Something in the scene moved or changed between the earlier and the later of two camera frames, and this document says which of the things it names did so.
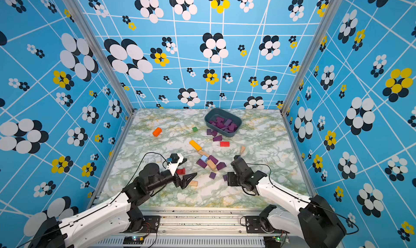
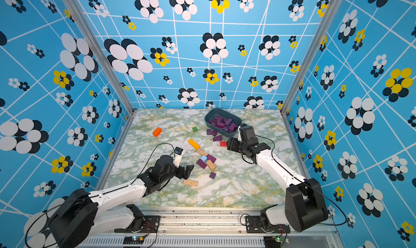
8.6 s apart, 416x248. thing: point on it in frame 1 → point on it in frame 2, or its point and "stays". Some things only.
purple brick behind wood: x=214 y=160 stays
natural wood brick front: x=194 y=183 stays
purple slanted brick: x=201 y=163 stays
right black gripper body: x=234 y=180 → x=243 y=147
